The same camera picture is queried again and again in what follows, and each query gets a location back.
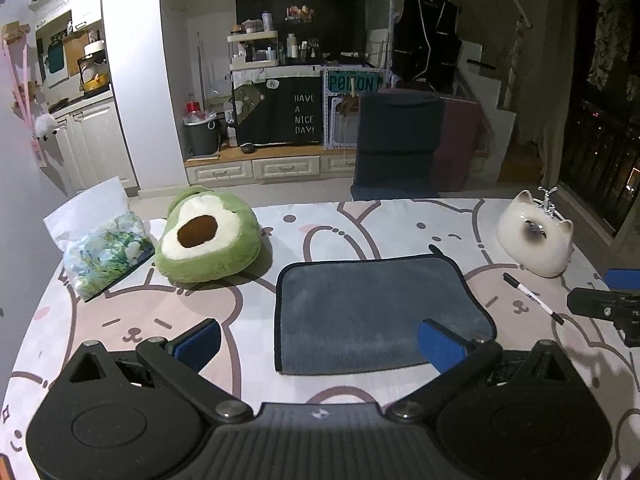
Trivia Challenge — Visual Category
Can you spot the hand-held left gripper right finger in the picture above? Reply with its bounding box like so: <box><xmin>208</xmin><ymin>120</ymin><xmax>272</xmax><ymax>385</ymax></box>
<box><xmin>386</xmin><ymin>317</ymin><xmax>577</xmax><ymax>424</ymax></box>

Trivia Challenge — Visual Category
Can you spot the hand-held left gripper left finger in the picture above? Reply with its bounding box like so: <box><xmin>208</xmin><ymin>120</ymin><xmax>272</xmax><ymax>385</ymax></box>
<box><xmin>65</xmin><ymin>318</ymin><xmax>254</xmax><ymax>424</ymax></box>

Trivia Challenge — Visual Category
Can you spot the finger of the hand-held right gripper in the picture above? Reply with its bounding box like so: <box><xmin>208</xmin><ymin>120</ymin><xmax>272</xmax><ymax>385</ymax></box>
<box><xmin>603</xmin><ymin>268</ymin><xmax>640</xmax><ymax>291</ymax></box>
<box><xmin>566</xmin><ymin>287</ymin><xmax>640</xmax><ymax>347</ymax></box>

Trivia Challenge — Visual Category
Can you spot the grey towel with dark trim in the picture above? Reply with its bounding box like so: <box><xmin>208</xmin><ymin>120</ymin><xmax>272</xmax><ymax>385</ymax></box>
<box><xmin>274</xmin><ymin>245</ymin><xmax>498</xmax><ymax>377</ymax></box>

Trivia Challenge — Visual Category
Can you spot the black marker pen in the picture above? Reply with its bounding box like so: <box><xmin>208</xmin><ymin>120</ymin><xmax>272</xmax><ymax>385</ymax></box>
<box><xmin>502</xmin><ymin>272</ymin><xmax>566</xmax><ymax>326</ymax></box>

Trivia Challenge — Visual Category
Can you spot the white ceramic cat figurine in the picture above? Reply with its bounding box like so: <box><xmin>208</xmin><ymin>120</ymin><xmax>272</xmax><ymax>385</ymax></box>
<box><xmin>496</xmin><ymin>187</ymin><xmax>575</xmax><ymax>279</ymax></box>

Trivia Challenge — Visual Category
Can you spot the green avocado plush toy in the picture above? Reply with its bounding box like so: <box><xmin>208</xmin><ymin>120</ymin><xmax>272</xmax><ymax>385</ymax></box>
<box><xmin>154</xmin><ymin>185</ymin><xmax>262</xmax><ymax>285</ymax></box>

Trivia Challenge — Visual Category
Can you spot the clear plastic bag with contents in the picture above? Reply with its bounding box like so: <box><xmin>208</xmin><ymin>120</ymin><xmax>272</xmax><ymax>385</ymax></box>
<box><xmin>42</xmin><ymin>176</ymin><xmax>156</xmax><ymax>303</ymax></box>

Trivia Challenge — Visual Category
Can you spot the low white drawer cabinet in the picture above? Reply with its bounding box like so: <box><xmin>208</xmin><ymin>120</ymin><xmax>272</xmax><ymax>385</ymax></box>
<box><xmin>184</xmin><ymin>152</ymin><xmax>358</xmax><ymax>185</ymax></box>

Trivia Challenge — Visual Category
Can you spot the grey-green trash bin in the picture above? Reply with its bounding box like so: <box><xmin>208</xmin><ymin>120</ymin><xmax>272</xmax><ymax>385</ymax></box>
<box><xmin>183</xmin><ymin>112</ymin><xmax>221</xmax><ymax>157</ymax></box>

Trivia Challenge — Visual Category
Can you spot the mauve folded cushion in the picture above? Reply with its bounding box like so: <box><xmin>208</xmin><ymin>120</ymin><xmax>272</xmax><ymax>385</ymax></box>
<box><xmin>377</xmin><ymin>86</ymin><xmax>488</xmax><ymax>193</ymax></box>

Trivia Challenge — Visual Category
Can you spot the dark blue floor chair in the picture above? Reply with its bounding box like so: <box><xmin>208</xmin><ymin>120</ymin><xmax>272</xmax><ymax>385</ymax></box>
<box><xmin>350</xmin><ymin>92</ymin><xmax>446</xmax><ymax>201</ymax></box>

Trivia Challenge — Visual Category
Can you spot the white kitchen cabinet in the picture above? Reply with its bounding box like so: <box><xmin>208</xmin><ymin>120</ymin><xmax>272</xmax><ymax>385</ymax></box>
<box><xmin>50</xmin><ymin>95</ymin><xmax>138</xmax><ymax>196</ymax></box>

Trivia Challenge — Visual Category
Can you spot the floral curtain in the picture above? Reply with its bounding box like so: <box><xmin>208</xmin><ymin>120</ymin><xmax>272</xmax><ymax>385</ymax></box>
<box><xmin>585</xmin><ymin>0</ymin><xmax>640</xmax><ymax>92</ymax></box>

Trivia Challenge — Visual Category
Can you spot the green printed cloth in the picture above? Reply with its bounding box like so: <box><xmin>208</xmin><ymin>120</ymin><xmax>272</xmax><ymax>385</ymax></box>
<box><xmin>234</xmin><ymin>82</ymin><xmax>274</xmax><ymax>127</ymax></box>

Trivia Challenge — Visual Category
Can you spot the black curtain with white lettering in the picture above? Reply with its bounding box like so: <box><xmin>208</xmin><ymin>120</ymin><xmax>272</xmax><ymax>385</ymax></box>
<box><xmin>234</xmin><ymin>76</ymin><xmax>323</xmax><ymax>147</ymax></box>

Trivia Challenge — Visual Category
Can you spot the white fluffy hanging toy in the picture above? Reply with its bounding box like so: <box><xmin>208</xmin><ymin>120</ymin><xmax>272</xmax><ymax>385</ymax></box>
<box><xmin>34</xmin><ymin>114</ymin><xmax>62</xmax><ymax>139</ymax></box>

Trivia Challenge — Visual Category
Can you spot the teal sign plate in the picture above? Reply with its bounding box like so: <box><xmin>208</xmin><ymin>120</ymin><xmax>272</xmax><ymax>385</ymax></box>
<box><xmin>324</xmin><ymin>71</ymin><xmax>383</xmax><ymax>96</ymax></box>

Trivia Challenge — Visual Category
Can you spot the yellow kettle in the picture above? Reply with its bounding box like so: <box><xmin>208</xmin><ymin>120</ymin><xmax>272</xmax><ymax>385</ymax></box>
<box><xmin>80</xmin><ymin>57</ymin><xmax>110</xmax><ymax>97</ymax></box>

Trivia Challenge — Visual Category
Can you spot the white tiered shelf organizer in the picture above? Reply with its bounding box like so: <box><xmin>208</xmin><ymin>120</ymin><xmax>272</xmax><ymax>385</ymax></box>
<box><xmin>227</xmin><ymin>31</ymin><xmax>279</xmax><ymax>69</ymax></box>

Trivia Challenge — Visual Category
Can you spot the black vest with white trim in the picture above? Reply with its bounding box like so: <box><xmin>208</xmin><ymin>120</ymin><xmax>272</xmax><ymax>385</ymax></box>
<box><xmin>391</xmin><ymin>0</ymin><xmax>462</xmax><ymax>86</ymax></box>

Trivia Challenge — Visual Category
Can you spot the black pegboard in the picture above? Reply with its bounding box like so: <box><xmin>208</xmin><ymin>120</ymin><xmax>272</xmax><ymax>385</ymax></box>
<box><xmin>235</xmin><ymin>0</ymin><xmax>367</xmax><ymax>59</ymax></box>

